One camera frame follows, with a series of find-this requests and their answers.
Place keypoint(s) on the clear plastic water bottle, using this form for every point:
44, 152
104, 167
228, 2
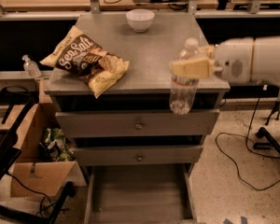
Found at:
183, 88

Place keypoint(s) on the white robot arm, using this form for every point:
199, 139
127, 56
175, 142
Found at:
265, 63

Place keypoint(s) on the green snack bags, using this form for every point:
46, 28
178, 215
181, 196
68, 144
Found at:
54, 145

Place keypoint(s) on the black tripod stand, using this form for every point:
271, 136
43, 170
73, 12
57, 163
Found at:
268, 131

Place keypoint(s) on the white ceramic bowl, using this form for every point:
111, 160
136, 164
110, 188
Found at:
140, 20

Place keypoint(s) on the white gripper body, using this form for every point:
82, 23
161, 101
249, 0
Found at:
233, 61

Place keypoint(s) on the sea salt chip bag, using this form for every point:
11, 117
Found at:
81, 56

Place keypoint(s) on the brown cardboard box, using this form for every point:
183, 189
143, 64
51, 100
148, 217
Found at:
32, 167

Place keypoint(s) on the grey open bottom drawer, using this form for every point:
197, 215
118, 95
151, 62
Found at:
139, 194

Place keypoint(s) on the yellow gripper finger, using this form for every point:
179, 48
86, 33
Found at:
206, 51
201, 67

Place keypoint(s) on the grey middle drawer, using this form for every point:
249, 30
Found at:
97, 156

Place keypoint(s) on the grey drawer cabinet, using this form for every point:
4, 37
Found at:
145, 87

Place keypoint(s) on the grey top drawer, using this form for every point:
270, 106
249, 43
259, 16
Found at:
118, 124

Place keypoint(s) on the clear sanitizer bottle left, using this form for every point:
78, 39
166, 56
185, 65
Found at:
30, 67

